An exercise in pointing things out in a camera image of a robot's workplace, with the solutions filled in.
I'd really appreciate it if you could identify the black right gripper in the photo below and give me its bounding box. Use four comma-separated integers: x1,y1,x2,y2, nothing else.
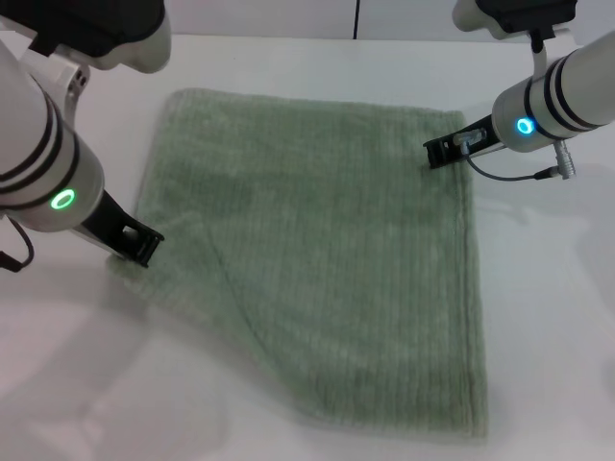
422,114,502,170

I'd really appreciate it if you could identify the silver cylindrical connector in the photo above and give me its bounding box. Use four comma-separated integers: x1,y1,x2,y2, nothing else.
553,139,577,180

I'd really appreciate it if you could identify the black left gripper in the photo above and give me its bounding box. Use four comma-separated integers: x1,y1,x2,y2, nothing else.
81,191,166,268

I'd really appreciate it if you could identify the green ribbed towel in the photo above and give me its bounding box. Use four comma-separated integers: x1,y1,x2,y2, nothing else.
106,87,490,441

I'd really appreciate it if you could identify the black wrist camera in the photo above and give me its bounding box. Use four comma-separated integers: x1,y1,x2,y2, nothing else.
0,0,173,74
454,0,577,36

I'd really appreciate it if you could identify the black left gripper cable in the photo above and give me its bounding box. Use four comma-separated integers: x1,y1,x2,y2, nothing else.
0,218,36,273

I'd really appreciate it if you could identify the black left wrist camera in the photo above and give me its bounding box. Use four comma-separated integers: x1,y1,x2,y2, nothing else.
0,0,173,74

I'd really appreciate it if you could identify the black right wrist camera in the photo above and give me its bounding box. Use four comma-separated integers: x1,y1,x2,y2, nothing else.
454,0,577,36

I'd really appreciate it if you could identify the grey right gripper cable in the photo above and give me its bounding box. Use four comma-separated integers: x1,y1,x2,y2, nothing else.
451,130,558,182

